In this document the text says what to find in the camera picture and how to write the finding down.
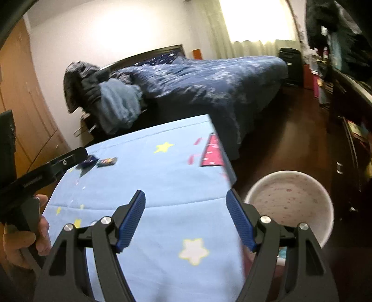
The small dark blue wrapper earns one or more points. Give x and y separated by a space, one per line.
90 161

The dark bedside table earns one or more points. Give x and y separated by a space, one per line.
88 132

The light blue star tablecloth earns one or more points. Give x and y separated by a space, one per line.
186 247

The pink white trash bin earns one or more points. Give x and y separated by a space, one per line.
292 197

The colourful small candy wrapper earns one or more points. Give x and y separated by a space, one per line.
106 162

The red storage box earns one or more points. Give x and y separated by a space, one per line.
308 77

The person's left hand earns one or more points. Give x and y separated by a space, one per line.
14 241

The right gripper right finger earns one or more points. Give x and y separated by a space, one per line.
307 276

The cluttered clothes rack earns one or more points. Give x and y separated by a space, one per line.
344 29

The black suitcase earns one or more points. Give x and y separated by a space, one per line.
293 60

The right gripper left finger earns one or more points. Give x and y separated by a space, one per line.
65 277

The pale green curtains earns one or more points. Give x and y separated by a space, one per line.
249 28

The orange bedside box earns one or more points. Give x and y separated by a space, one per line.
197 54

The bed with blue duvet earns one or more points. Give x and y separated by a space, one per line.
231 91

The wooden wardrobe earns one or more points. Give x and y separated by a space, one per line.
38 139

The dark jackets pile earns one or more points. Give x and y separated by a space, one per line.
81 85

